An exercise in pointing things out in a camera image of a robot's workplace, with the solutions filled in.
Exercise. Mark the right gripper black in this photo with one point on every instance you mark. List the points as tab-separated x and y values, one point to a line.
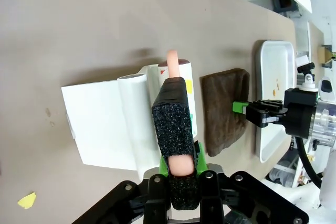
300	120

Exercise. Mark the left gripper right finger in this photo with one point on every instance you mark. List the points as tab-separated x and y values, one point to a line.
210	197

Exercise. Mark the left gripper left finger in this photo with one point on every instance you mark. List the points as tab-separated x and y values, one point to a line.
155	197

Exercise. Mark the brown terry cloth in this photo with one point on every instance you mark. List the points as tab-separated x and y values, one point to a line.
223	108

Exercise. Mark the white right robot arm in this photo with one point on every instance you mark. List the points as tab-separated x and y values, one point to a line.
328	129

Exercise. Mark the orange crumb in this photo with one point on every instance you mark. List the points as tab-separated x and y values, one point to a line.
274	92

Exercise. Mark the white plastic tray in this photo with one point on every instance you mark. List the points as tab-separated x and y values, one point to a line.
273	64

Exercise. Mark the white lint roller case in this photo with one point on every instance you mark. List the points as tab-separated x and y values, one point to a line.
105	119

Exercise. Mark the yellow paper scrap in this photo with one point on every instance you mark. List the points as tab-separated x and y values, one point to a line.
27	201

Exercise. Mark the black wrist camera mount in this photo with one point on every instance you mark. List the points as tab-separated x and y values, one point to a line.
302	95

